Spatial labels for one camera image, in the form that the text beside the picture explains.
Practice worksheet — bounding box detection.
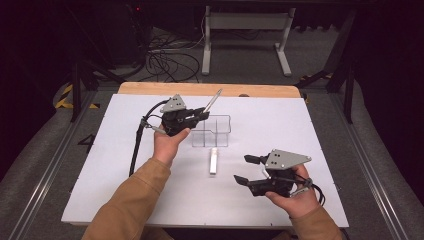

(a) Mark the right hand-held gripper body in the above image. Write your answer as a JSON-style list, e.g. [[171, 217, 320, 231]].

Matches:
[[248, 148, 313, 197]]

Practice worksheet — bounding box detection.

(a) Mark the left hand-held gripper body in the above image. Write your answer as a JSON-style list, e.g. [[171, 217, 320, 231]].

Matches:
[[159, 93, 201, 137]]

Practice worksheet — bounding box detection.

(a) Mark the clear ballpoint pen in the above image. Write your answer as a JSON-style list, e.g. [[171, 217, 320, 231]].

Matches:
[[202, 88, 223, 114]]

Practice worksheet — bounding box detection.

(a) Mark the clear plastic pen holder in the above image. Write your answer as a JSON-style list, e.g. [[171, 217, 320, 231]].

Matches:
[[191, 114, 232, 148]]

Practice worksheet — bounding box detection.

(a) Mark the white tube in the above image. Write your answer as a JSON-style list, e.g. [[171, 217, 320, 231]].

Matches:
[[209, 147, 219, 175]]

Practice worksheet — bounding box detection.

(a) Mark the person's left hand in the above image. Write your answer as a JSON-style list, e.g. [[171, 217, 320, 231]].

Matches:
[[152, 124, 192, 166]]

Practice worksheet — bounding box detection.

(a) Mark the person's right hand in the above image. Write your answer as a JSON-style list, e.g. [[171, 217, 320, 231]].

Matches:
[[265, 163, 320, 219]]

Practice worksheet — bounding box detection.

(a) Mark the black metal stand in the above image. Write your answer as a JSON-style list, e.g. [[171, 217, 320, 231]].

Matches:
[[294, 9, 356, 124], [64, 6, 126, 123]]

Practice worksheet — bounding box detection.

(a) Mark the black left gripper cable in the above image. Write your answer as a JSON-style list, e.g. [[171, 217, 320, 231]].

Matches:
[[129, 99, 171, 177]]

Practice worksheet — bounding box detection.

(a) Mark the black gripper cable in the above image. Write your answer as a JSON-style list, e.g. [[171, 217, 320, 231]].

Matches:
[[309, 179, 327, 205], [129, 99, 171, 177]]

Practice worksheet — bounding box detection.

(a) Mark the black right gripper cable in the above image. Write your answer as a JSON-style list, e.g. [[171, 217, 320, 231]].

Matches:
[[309, 179, 327, 205]]

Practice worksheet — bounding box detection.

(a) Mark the tangle of floor cables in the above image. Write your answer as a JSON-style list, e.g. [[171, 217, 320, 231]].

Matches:
[[145, 26, 202, 83]]

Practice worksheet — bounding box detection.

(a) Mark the white metal desk frame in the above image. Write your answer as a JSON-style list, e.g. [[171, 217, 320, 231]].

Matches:
[[201, 5, 297, 77]]

